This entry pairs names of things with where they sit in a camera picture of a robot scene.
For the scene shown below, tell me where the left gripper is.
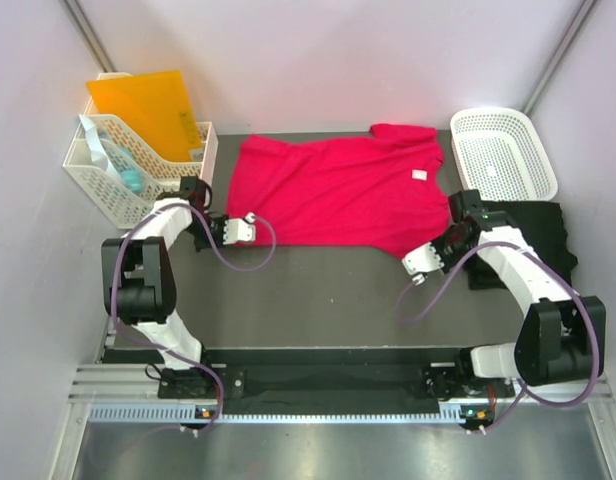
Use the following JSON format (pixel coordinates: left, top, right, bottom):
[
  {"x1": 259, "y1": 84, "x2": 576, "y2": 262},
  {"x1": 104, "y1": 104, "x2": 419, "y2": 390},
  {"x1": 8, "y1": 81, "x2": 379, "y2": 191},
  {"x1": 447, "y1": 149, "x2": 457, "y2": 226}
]
[{"x1": 184, "y1": 214, "x2": 234, "y2": 253}]

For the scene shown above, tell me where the red t shirt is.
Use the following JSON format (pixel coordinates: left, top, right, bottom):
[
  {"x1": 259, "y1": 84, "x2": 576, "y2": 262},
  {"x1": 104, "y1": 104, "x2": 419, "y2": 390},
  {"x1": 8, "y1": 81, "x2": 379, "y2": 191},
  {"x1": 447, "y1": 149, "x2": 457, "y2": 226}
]
[{"x1": 226, "y1": 123, "x2": 450, "y2": 258}]

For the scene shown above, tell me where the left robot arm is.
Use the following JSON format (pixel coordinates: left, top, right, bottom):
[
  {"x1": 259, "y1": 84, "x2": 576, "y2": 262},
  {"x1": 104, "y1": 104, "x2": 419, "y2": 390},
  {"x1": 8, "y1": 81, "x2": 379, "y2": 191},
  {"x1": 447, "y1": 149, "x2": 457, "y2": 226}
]
[{"x1": 101, "y1": 176, "x2": 229, "y2": 399}]

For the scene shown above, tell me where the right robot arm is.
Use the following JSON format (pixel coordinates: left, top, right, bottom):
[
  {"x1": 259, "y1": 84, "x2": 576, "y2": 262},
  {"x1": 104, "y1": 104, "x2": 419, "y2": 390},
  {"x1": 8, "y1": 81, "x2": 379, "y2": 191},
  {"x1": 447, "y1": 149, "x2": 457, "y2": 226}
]
[{"x1": 431, "y1": 190, "x2": 606, "y2": 396}]

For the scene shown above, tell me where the black folded t shirt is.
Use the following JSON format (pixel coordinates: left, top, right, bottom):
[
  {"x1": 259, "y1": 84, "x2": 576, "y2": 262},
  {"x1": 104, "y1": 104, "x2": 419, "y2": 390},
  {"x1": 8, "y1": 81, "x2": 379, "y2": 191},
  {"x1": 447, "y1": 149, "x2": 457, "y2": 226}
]
[{"x1": 464, "y1": 201, "x2": 578, "y2": 291}]

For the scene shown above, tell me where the white plastic basket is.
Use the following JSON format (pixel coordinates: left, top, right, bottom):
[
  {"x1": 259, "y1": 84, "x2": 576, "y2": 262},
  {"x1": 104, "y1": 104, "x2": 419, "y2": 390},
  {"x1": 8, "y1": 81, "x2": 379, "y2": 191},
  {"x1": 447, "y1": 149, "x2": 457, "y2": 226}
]
[{"x1": 450, "y1": 107, "x2": 558, "y2": 201}]

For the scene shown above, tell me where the teal object in organizer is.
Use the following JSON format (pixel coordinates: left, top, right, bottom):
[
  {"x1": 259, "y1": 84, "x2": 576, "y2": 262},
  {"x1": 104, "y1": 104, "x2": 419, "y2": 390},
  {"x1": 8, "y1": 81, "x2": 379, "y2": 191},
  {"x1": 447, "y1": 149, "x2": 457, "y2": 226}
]
[{"x1": 93, "y1": 129, "x2": 143, "y2": 194}]

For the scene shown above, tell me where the white file organizer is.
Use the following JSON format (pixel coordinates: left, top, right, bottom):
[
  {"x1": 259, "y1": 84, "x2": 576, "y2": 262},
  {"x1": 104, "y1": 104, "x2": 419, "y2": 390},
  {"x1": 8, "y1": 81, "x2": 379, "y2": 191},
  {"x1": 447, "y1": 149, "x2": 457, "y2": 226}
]
[{"x1": 63, "y1": 73, "x2": 219, "y2": 229}]

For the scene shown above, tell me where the orange plastic folder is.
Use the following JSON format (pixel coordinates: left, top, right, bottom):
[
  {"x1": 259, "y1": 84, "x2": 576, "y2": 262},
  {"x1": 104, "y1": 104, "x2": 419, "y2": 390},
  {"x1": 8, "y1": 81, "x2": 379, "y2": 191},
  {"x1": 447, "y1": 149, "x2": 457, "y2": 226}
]
[{"x1": 87, "y1": 70, "x2": 203, "y2": 162}]

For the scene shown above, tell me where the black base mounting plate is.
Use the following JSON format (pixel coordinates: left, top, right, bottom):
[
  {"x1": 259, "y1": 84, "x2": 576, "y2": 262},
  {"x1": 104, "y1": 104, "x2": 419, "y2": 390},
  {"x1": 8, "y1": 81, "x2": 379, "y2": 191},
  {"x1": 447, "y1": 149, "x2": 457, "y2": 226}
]
[{"x1": 157, "y1": 364, "x2": 514, "y2": 401}]

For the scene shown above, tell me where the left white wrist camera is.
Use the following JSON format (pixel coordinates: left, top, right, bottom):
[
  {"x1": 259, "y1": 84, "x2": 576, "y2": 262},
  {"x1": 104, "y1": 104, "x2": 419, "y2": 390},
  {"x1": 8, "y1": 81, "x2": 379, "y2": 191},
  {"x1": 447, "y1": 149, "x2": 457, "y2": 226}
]
[{"x1": 222, "y1": 212, "x2": 256, "y2": 245}]

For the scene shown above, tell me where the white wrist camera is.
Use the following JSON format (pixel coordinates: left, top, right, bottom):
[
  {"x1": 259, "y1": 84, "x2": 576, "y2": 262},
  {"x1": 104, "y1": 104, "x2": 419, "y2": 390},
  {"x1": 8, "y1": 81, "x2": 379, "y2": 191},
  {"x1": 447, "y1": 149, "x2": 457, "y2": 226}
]
[
  {"x1": 402, "y1": 242, "x2": 444, "y2": 286},
  {"x1": 222, "y1": 212, "x2": 256, "y2": 245}
]

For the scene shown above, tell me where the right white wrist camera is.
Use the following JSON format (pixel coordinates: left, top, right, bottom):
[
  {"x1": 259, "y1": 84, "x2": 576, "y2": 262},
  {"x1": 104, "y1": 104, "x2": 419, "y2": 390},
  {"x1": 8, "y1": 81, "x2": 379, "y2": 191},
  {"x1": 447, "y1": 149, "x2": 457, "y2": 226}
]
[{"x1": 402, "y1": 242, "x2": 444, "y2": 286}]

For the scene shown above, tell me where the grey slotted cable duct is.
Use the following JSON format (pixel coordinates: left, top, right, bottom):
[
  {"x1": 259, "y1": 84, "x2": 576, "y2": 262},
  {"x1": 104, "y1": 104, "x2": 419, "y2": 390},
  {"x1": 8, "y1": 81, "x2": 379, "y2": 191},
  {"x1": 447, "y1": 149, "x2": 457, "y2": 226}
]
[{"x1": 87, "y1": 399, "x2": 491, "y2": 426}]

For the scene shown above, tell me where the aluminium frame rail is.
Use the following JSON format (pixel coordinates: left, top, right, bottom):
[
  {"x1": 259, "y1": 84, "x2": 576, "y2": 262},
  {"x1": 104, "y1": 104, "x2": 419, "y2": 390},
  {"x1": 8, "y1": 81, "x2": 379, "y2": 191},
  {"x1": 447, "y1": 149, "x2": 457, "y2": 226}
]
[{"x1": 69, "y1": 364, "x2": 613, "y2": 404}]

